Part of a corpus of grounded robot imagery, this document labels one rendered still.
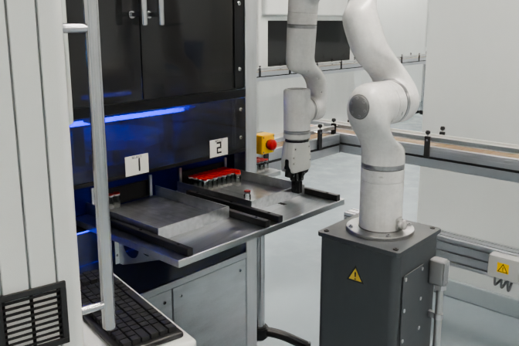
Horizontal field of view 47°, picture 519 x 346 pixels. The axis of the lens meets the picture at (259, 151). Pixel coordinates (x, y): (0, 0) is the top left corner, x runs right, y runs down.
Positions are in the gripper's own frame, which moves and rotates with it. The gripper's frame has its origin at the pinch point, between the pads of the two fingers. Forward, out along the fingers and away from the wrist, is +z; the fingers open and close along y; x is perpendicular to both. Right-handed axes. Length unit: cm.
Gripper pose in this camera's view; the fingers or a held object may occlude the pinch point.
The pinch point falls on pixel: (296, 186)
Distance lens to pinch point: 193.6
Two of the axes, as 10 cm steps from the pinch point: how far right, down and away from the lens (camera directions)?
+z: 0.1, 9.8, 2.0
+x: 7.4, 1.3, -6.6
